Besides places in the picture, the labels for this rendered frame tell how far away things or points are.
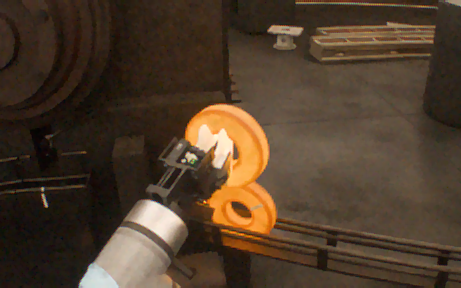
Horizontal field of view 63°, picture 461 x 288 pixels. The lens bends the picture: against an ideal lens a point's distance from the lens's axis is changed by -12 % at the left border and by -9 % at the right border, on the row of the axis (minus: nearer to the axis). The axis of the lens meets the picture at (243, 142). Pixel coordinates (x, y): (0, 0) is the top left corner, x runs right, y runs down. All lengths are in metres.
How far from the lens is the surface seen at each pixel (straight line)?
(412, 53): 4.75
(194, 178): 0.62
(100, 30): 0.88
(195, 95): 1.06
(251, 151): 0.71
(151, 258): 0.56
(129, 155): 0.98
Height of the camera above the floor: 1.28
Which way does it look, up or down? 29 degrees down
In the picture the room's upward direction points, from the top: straight up
